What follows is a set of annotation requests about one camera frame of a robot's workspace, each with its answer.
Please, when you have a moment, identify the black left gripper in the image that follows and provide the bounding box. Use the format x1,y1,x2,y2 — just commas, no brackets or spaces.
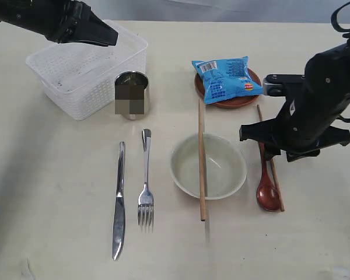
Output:
37,1,118,47

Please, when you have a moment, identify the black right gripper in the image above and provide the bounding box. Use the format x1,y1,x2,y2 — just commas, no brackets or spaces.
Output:
239,113,350,162

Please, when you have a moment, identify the wooden chopstick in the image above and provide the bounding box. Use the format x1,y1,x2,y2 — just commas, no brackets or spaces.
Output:
256,104,285,212
197,98,207,222

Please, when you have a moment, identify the white perforated plastic basket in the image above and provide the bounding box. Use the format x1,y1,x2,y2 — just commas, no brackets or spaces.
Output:
26,20,148,121

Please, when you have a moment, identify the red-brown wooden spoon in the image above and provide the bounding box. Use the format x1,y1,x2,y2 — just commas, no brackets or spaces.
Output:
256,142,281,212

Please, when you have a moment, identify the shiny steel cup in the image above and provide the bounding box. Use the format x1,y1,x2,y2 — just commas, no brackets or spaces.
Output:
114,71,150,120

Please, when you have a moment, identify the blue snack packet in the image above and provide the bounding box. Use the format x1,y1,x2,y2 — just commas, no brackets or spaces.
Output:
191,56,263,104

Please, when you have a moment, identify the silver metal spoon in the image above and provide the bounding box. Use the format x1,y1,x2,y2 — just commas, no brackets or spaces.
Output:
138,128,155,229

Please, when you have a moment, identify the silver metal knife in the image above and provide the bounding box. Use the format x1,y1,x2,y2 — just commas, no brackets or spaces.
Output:
112,141,125,261

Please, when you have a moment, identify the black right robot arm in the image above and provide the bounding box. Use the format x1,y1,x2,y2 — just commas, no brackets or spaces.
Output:
239,44,350,162

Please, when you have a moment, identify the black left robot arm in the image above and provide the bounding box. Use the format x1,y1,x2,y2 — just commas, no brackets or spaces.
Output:
0,0,118,47

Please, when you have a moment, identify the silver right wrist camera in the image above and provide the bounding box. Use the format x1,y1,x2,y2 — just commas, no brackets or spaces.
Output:
262,74,305,97

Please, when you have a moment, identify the black cable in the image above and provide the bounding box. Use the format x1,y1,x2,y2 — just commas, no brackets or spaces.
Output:
330,0,350,39

